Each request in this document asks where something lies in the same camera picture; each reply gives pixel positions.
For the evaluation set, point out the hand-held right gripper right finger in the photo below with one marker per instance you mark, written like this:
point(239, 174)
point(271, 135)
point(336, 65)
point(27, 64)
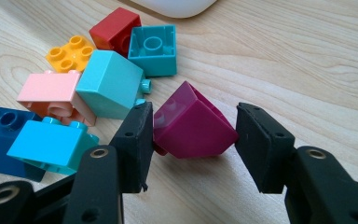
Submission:
point(264, 149)

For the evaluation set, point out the red toy block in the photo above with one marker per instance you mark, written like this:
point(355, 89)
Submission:
point(115, 28)

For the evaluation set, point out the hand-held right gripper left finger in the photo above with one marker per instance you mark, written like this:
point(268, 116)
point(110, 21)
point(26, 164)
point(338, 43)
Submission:
point(135, 149)

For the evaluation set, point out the magenta toy block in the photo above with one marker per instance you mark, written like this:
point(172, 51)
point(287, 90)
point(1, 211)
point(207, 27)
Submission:
point(192, 130)

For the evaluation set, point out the light teal toy block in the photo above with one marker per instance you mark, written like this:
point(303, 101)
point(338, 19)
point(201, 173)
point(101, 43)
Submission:
point(108, 84)

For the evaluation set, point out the cyan toy block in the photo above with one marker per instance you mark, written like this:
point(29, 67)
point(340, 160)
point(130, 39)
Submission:
point(46, 143)

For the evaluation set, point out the yellow toy block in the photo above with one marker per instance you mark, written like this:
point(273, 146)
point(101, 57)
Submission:
point(71, 59)

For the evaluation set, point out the pink toy block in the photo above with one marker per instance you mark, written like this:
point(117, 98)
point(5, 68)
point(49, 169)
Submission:
point(49, 88)

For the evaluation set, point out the white plastic bin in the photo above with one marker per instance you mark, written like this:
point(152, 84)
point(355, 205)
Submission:
point(174, 7)

